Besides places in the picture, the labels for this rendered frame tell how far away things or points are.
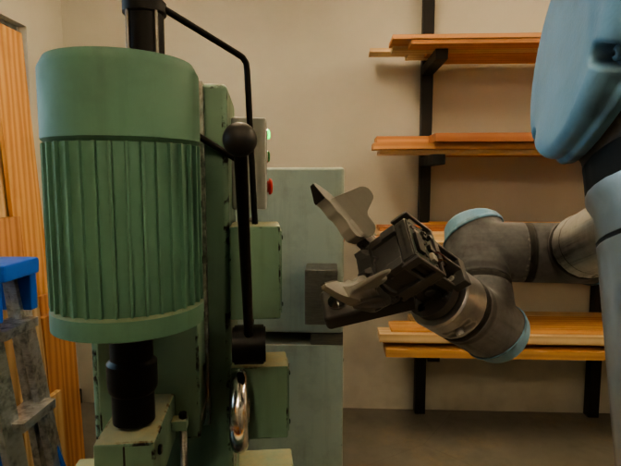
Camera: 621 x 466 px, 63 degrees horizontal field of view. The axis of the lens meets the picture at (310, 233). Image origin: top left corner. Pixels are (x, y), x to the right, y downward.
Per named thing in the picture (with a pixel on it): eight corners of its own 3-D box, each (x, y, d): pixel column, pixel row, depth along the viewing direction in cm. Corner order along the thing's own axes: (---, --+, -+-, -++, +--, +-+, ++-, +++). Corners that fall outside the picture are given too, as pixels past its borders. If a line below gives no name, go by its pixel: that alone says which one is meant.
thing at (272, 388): (231, 440, 80) (230, 367, 79) (234, 420, 87) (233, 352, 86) (290, 437, 81) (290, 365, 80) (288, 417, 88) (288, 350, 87)
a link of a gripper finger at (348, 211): (347, 155, 60) (396, 216, 60) (313, 185, 63) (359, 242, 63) (339, 161, 57) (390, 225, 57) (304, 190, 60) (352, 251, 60)
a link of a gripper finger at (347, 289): (357, 259, 47) (396, 250, 55) (312, 289, 50) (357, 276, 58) (374, 288, 46) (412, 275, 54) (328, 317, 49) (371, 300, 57)
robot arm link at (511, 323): (472, 312, 79) (479, 374, 74) (424, 281, 73) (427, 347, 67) (529, 295, 73) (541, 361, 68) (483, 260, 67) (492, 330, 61)
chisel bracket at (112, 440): (95, 514, 59) (91, 445, 58) (127, 450, 73) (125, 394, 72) (160, 510, 59) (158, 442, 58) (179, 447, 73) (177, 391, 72)
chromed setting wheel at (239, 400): (228, 472, 72) (226, 387, 71) (233, 429, 84) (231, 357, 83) (249, 470, 72) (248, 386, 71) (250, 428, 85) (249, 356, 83)
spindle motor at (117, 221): (21, 351, 52) (2, 41, 49) (81, 309, 70) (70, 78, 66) (194, 346, 54) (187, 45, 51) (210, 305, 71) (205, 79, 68)
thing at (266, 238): (230, 320, 80) (228, 226, 79) (233, 306, 89) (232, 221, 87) (283, 319, 81) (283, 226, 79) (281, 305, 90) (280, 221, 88)
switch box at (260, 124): (232, 210, 88) (230, 116, 87) (235, 206, 98) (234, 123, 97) (267, 209, 89) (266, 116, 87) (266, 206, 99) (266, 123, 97)
